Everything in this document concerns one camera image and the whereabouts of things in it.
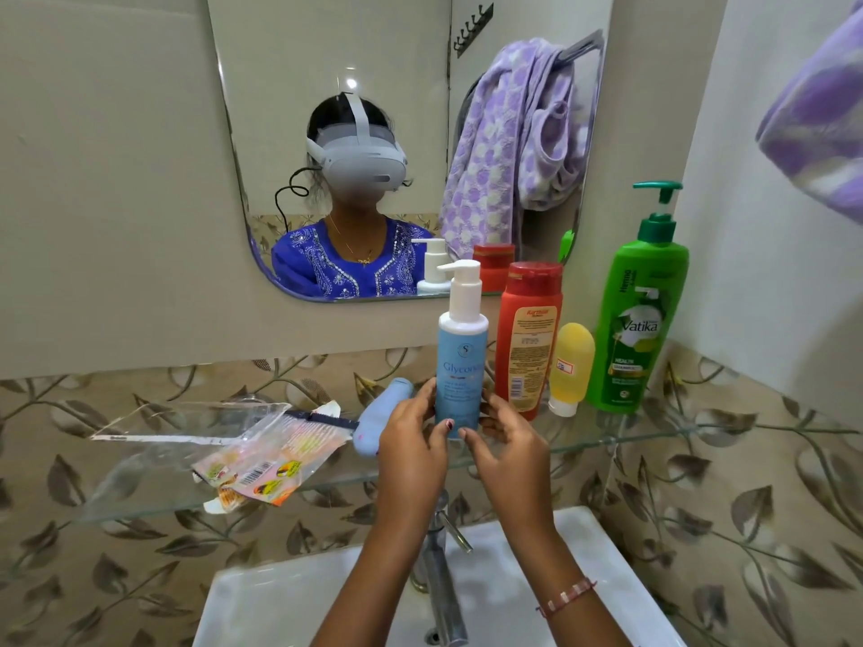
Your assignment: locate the person's right hand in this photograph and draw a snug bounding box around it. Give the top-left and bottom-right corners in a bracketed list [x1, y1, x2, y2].
[460, 394, 558, 534]

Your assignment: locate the person's left hand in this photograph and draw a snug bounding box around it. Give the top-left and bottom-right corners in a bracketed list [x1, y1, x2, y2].
[375, 377, 454, 534]

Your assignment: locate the light blue pump bottle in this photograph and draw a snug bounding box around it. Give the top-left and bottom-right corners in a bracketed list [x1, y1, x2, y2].
[435, 259, 490, 442]

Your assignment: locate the person's right forearm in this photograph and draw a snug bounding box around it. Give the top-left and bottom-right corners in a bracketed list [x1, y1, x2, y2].
[495, 522, 636, 647]

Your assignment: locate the person's left forearm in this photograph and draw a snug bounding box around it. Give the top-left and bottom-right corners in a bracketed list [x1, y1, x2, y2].
[311, 522, 447, 647]

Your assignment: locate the light blue handheld device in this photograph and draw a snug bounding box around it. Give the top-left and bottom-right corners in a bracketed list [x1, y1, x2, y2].
[351, 377, 415, 459]

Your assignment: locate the glass shelf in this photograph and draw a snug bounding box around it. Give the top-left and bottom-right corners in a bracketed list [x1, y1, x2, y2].
[73, 396, 697, 527]

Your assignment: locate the red shampoo bottle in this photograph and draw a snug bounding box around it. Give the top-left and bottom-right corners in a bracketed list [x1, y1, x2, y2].
[494, 261, 565, 422]

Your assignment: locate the dark blue comb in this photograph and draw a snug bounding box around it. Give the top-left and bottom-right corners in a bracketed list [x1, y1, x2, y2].
[283, 407, 362, 432]

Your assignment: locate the small yellow bottle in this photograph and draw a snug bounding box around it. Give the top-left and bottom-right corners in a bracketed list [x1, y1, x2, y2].
[547, 322, 597, 418]

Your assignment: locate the chrome faucet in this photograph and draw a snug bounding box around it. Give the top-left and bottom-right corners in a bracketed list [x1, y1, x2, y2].
[409, 490, 474, 647]

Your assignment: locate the green pump bottle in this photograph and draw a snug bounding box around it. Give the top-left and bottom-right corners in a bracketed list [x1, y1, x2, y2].
[584, 180, 690, 416]

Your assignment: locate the white sink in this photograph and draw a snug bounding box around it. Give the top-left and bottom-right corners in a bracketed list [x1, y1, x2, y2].
[191, 505, 687, 647]

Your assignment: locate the clear plastic packaging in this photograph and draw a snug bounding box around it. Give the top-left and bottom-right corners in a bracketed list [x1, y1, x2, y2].
[86, 400, 292, 521]

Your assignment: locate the purple and white towel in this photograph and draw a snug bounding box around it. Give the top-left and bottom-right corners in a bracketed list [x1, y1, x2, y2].
[755, 0, 863, 227]

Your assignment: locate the pink beaded bracelet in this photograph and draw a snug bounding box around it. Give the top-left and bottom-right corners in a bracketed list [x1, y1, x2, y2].
[535, 577, 599, 620]

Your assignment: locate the wall mirror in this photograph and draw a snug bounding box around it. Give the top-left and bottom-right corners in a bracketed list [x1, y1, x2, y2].
[205, 0, 616, 304]

